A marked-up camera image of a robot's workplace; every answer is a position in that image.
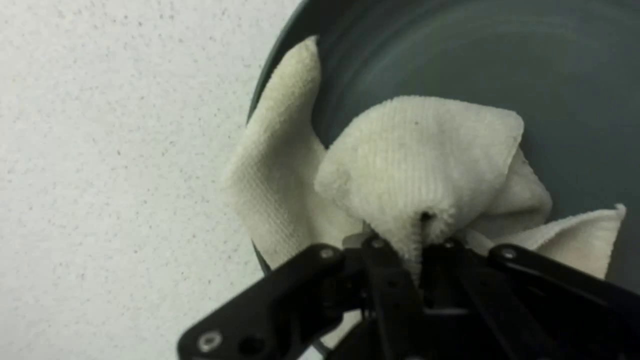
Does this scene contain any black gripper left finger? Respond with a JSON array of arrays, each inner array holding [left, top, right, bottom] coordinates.
[[175, 236, 428, 360]]

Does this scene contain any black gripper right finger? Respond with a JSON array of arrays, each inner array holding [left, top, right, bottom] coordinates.
[[422, 241, 640, 360]]

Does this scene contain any white towel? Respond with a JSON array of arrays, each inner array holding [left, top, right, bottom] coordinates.
[[226, 35, 626, 277]]

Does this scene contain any dark green plate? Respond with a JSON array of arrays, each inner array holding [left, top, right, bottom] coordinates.
[[259, 0, 640, 292]]

